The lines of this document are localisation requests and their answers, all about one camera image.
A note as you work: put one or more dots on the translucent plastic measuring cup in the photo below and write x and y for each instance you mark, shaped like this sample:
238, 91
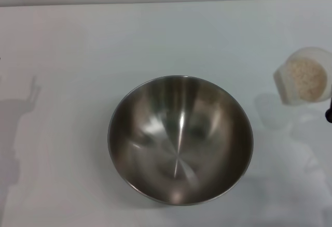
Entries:
284, 87

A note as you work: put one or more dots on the white rice grains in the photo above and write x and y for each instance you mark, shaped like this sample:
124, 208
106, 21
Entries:
306, 76

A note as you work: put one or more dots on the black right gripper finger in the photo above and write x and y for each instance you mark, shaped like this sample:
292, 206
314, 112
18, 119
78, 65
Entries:
329, 113

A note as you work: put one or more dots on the stainless steel mixing bowl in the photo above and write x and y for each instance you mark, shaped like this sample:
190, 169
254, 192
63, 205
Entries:
179, 139

